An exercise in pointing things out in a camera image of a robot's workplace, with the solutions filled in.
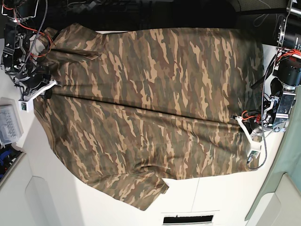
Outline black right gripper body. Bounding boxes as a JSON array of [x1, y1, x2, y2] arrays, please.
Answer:
[[14, 67, 53, 94]]

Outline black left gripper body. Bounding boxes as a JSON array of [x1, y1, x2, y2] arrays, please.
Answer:
[[244, 115, 263, 138]]

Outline camouflage t-shirt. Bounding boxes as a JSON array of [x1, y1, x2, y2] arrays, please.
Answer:
[[34, 24, 263, 210]]

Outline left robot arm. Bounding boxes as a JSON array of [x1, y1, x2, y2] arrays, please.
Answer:
[[242, 0, 301, 137]]

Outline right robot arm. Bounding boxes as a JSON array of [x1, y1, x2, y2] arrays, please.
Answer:
[[1, 0, 52, 101]]

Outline clear plastic storage box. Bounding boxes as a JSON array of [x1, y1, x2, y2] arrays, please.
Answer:
[[0, 97, 24, 146]]

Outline blue items in bin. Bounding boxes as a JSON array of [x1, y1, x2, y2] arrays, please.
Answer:
[[0, 144, 22, 179]]

